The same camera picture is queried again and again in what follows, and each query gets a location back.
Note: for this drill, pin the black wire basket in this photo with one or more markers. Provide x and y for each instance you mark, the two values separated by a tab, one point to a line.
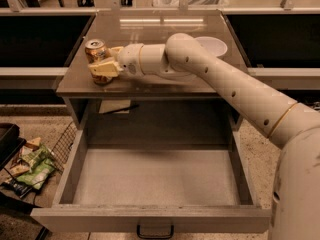
63	147

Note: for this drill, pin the dark snack bag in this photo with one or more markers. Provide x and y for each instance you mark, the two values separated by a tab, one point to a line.
19	188

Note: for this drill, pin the grey cabinet with glossy top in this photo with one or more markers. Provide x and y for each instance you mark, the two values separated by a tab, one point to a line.
153	26

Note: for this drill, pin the black plastic bin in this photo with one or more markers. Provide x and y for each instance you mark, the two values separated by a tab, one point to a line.
10	142

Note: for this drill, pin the white ceramic bowl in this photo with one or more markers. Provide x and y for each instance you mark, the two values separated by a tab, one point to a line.
213	45

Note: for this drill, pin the black drawer handle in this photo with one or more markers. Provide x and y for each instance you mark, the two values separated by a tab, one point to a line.
145	233

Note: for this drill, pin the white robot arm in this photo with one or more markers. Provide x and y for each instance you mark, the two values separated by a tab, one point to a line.
291	126

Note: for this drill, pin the tan snack packet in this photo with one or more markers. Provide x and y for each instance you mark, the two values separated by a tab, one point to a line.
34	143

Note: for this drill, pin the open grey top drawer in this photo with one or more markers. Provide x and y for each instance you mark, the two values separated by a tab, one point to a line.
197	190

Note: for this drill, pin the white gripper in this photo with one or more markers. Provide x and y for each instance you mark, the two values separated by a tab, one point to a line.
130	60

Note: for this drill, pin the green snack bag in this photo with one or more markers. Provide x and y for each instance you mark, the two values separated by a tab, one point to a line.
40	167

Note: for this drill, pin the orange soda can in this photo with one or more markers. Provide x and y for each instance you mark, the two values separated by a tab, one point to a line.
96	51

